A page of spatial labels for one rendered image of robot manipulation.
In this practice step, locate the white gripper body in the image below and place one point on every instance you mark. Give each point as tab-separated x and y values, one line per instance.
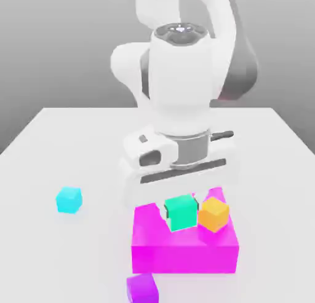
182	186

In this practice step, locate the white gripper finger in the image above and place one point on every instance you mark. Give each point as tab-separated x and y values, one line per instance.
200	197
162	213

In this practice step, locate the small green cube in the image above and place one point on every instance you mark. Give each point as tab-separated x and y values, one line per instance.
182	213

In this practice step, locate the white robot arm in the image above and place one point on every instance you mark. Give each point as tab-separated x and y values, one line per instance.
179	81

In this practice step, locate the small orange cube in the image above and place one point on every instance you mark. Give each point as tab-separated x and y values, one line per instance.
213	214

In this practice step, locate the small purple cube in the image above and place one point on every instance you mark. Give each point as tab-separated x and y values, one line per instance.
142	289

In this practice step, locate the small cyan cube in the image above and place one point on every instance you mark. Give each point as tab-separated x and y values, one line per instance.
69	200

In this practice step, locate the large magenta box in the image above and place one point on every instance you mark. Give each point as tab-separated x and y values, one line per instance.
184	256

